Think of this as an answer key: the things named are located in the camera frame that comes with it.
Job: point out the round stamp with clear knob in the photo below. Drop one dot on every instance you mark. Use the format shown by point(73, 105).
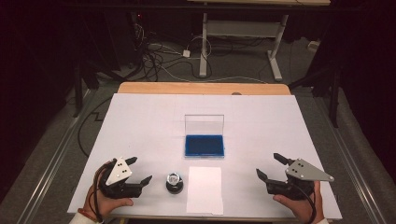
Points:
point(174, 178)

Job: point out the grey power strip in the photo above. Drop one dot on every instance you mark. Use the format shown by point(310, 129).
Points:
point(154, 47)

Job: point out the white-framed desk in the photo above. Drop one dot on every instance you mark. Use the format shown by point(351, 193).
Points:
point(204, 46)

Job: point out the grey round table grommet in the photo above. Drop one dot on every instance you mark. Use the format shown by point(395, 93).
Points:
point(236, 93)

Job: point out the white box on floor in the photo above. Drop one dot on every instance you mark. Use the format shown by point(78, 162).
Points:
point(313, 46)

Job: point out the black stand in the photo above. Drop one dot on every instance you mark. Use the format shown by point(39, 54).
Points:
point(333, 99)
point(77, 93)

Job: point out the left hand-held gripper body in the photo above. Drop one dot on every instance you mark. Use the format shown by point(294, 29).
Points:
point(120, 186)

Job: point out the wooden table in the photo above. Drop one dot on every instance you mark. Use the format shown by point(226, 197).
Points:
point(202, 88)

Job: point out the metal floor rail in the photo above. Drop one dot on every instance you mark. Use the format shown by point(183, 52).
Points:
point(355, 174)
point(53, 161)

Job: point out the white power adapter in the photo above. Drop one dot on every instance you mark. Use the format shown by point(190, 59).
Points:
point(186, 53)

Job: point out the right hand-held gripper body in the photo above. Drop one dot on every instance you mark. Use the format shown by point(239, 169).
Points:
point(300, 172)

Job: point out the person's right hand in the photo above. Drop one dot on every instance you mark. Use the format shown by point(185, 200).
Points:
point(299, 207)

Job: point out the white paper sheet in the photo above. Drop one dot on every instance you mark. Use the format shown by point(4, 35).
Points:
point(205, 193)

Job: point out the white board table cover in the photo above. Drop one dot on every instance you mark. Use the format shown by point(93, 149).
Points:
point(149, 124)

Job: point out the person's left hand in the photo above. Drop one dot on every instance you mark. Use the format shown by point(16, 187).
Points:
point(106, 207)

